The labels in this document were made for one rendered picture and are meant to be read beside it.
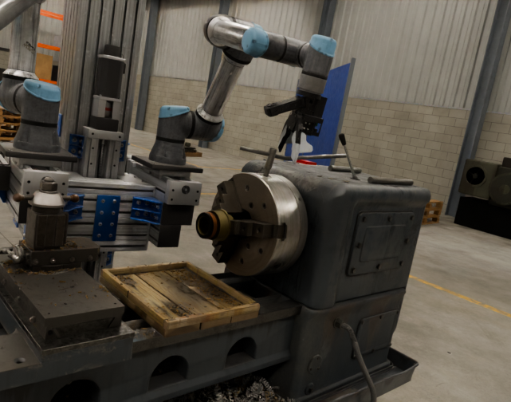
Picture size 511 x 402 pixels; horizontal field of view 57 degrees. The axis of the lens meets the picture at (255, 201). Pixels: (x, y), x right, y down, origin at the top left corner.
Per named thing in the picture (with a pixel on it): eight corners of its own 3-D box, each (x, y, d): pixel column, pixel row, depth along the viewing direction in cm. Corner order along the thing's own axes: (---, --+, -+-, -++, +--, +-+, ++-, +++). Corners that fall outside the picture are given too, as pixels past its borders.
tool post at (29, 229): (56, 240, 117) (60, 201, 115) (67, 249, 111) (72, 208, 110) (24, 241, 111) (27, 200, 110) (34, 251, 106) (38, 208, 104)
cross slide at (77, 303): (51, 259, 129) (53, 243, 129) (123, 326, 99) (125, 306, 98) (-18, 264, 118) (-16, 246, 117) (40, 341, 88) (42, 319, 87)
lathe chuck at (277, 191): (222, 247, 163) (244, 160, 155) (283, 292, 141) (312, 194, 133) (201, 249, 157) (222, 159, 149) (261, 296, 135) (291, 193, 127)
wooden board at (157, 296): (186, 272, 155) (187, 260, 155) (258, 317, 130) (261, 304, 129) (99, 281, 135) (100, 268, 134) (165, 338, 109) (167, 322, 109)
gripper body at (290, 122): (318, 139, 135) (330, 97, 132) (290, 132, 133) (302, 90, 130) (308, 134, 142) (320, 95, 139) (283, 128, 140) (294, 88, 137)
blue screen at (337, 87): (261, 184, 1032) (281, 76, 992) (296, 190, 1041) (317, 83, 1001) (288, 231, 629) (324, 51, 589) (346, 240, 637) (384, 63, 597)
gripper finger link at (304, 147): (314, 163, 131) (315, 133, 134) (294, 159, 129) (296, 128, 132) (309, 167, 134) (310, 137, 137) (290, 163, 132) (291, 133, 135)
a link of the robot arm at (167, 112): (151, 134, 194) (156, 100, 191) (182, 138, 200) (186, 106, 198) (161, 137, 183) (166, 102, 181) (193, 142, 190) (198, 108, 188)
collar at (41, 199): (57, 200, 115) (59, 188, 115) (70, 208, 110) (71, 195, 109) (23, 199, 110) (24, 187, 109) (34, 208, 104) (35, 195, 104)
